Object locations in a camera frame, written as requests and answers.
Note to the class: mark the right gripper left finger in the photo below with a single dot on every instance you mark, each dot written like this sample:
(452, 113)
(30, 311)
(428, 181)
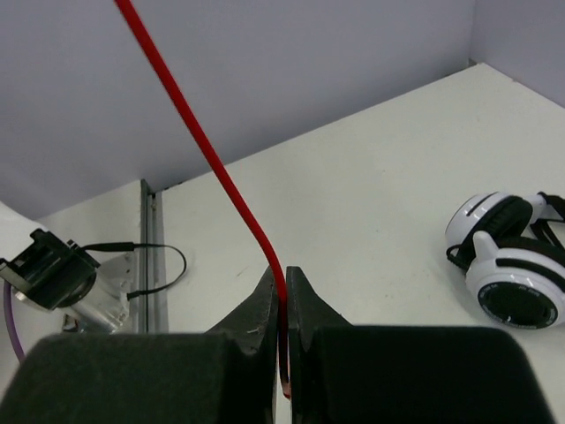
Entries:
(223, 375)

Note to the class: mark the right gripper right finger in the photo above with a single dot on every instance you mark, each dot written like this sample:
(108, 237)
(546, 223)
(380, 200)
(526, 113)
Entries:
(345, 373)

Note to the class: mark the red black headphones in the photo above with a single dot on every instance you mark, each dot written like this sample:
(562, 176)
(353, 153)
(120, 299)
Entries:
(162, 71)

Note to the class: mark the white black headphones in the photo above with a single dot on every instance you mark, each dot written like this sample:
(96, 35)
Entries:
(512, 260)

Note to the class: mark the aluminium mounting rail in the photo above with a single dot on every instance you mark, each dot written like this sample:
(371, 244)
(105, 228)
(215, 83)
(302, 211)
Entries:
(153, 308)

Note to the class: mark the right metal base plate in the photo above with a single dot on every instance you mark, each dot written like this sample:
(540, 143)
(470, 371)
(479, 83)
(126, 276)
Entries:
(115, 274)

